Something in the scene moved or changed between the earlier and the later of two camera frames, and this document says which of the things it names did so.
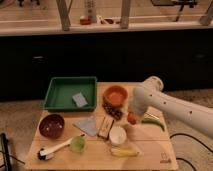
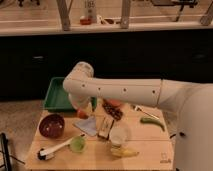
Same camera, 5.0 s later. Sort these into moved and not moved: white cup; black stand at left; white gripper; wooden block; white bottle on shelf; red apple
Moved: red apple; white gripper
Not moved: white bottle on shelf; wooden block; black stand at left; white cup
